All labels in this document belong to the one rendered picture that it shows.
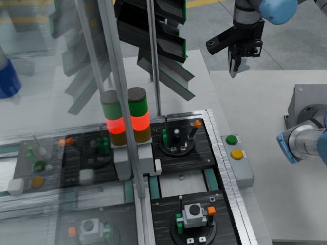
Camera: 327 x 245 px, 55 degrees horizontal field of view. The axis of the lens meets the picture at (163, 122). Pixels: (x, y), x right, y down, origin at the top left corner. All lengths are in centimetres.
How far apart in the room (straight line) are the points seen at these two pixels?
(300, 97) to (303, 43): 230
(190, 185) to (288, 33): 285
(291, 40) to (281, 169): 249
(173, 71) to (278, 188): 64
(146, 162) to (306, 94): 79
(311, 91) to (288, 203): 47
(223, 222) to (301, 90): 65
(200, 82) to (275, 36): 217
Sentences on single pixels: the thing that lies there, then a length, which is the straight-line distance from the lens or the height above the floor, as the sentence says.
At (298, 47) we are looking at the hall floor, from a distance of 358.
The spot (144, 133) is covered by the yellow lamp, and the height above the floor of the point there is 130.
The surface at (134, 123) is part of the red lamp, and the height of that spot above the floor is 134.
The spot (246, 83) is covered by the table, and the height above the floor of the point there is 86.
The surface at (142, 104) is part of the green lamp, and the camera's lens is 74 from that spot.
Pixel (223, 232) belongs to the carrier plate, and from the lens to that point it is 103.
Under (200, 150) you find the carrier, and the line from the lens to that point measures 118.
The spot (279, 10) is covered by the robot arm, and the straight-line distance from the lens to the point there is 81.
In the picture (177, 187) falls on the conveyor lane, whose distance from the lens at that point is 115.
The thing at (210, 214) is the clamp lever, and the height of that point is 107.
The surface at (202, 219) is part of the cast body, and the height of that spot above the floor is 107.
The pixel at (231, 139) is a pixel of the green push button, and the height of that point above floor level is 97.
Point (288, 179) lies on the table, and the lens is 130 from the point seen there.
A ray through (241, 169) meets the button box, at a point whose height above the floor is 96.
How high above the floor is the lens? 191
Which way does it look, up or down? 47 degrees down
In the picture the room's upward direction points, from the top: 4 degrees counter-clockwise
